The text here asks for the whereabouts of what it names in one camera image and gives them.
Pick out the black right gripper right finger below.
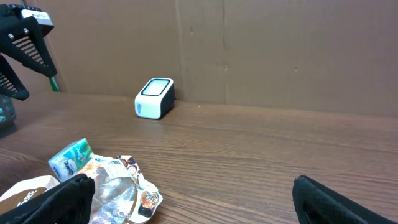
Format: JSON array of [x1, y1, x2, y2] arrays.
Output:
[[292, 175, 396, 224]]

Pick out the white green pole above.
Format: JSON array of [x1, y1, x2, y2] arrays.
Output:
[[49, 76, 60, 92]]

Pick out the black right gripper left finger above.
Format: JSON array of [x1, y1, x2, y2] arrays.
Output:
[[1, 174, 95, 224]]

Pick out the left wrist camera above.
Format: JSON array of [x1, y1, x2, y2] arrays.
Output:
[[9, 4, 54, 37]]

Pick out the white barcode scanner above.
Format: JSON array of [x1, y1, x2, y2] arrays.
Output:
[[134, 77, 175, 119]]

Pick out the dried mushroom plastic bag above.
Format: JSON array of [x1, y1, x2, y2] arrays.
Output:
[[1, 155, 162, 223]]

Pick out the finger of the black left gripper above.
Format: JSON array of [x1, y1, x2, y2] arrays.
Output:
[[1, 16, 58, 78], [1, 55, 29, 101]]

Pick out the teal tissue packet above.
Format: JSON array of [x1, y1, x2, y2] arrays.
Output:
[[48, 138, 94, 182]]

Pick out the grey plastic mesh basket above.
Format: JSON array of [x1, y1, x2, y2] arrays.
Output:
[[0, 95, 17, 138]]

